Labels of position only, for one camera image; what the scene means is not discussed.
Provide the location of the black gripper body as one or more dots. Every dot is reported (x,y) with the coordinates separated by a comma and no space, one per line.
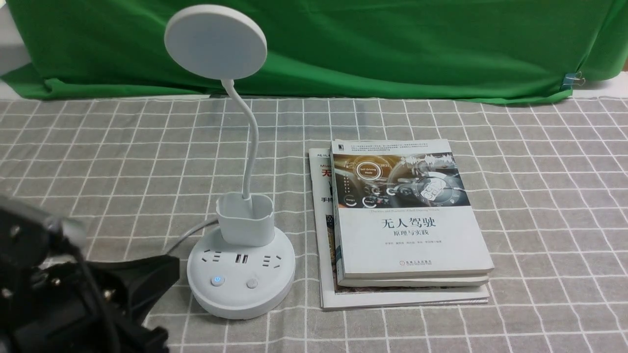
(28,236)

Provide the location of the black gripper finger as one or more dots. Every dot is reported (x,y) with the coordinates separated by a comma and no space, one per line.
(135,338)

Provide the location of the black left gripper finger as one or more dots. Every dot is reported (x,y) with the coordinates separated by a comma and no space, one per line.
(105,293)

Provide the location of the white desk lamp with sockets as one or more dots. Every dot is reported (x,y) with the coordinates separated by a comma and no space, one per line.
(245,266)

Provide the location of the grey checked tablecloth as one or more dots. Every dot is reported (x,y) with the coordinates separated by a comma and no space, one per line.
(548,185)

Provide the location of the thin magazine under book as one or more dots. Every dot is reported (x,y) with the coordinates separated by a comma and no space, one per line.
(334,297)

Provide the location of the white self-driving textbook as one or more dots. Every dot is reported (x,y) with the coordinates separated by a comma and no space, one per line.
(403,217)

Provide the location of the green backdrop cloth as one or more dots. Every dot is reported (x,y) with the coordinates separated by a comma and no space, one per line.
(496,51)

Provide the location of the blue binder clip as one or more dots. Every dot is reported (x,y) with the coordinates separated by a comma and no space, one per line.
(572,80)

